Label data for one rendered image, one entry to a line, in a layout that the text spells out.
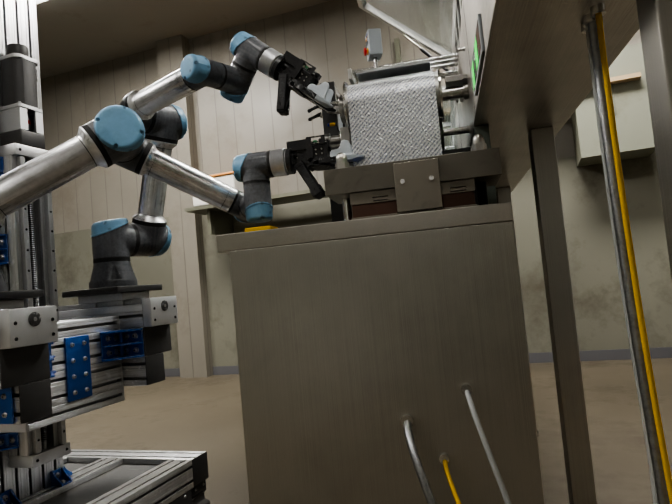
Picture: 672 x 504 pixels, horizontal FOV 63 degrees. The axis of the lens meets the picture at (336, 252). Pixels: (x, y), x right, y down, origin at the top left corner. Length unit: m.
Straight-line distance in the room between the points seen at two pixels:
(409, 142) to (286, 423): 0.77
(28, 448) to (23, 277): 0.48
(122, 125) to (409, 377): 0.91
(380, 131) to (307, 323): 0.57
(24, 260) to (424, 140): 1.18
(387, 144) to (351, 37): 3.91
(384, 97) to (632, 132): 3.12
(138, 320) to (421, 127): 1.04
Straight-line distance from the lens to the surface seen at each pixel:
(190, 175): 1.63
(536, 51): 1.10
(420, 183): 1.25
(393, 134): 1.50
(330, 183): 1.30
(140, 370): 1.86
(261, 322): 1.27
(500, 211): 1.21
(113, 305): 1.91
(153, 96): 1.80
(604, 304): 4.74
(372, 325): 1.21
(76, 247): 6.60
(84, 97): 6.81
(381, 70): 1.88
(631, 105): 4.52
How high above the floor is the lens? 0.76
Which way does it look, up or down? 3 degrees up
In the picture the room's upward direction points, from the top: 5 degrees counter-clockwise
